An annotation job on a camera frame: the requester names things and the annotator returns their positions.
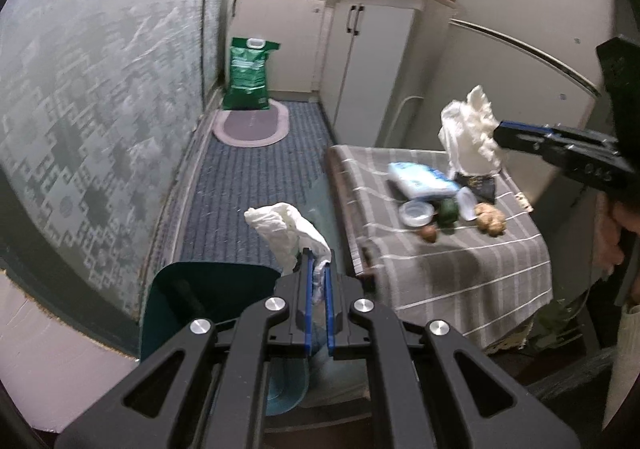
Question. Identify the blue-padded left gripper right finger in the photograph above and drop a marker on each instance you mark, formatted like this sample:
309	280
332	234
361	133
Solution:
346	335

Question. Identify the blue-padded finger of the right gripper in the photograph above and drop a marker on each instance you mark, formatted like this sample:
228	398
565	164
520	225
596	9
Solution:
530	139

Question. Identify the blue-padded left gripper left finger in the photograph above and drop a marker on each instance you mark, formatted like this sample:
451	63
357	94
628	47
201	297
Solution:
292	336

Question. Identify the large white tissue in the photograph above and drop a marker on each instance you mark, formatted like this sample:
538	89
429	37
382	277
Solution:
467	135

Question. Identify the small white tissue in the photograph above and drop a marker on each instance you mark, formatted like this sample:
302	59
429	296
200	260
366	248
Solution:
288	233

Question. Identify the white knit sleeve forearm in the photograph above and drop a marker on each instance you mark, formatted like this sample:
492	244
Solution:
626	361

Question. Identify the teal trash bin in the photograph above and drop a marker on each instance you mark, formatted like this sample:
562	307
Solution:
187	290

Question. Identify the white kitchen cabinet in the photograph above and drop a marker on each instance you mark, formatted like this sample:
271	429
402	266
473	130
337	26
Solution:
368	62

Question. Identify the person's right hand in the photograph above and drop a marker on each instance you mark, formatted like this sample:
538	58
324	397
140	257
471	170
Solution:
611	219

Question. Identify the black Face tissue pack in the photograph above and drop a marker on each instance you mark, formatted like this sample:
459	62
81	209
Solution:
483	187

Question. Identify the ginger root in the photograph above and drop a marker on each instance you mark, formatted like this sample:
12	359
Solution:
490	219

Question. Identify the white plastic round lid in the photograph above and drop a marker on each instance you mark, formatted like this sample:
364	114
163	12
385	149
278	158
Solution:
466	203

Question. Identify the brown round fruit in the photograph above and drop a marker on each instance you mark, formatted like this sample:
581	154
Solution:
428	233

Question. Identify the white plastic lid cup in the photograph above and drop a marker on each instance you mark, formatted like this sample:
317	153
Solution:
416	213

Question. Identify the green avocado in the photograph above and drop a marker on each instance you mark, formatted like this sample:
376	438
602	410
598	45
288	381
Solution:
447	212

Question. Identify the blue tissue pack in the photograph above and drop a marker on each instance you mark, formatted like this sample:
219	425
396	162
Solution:
421	182

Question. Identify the grey checked tablecloth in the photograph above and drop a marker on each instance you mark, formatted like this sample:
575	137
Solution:
484	286

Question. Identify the white refrigerator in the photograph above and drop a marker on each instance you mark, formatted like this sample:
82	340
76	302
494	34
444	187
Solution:
536	61

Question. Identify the blue striped floor rug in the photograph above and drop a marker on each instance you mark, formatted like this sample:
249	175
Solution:
232	180

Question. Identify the pink oval floor mat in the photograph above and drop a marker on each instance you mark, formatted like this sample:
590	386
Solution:
249	129

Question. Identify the green rice bag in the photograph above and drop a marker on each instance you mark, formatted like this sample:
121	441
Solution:
247	88

